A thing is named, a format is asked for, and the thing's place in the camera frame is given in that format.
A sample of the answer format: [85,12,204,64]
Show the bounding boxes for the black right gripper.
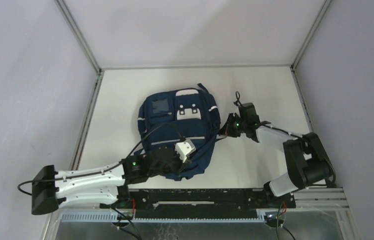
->
[219,112,248,138]

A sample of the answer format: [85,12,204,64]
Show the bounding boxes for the navy blue student backpack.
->
[134,83,221,181]

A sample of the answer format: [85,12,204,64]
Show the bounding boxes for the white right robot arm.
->
[219,103,336,208]

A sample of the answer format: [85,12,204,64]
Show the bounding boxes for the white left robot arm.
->
[30,139,196,216]

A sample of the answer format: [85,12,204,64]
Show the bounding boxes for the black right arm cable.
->
[233,91,337,186]

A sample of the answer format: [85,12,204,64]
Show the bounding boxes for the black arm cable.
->
[17,122,187,197]
[233,91,337,186]

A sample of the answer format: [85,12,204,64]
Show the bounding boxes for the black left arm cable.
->
[17,122,187,197]

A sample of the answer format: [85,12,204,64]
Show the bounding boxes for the black mounting rail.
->
[100,188,296,220]

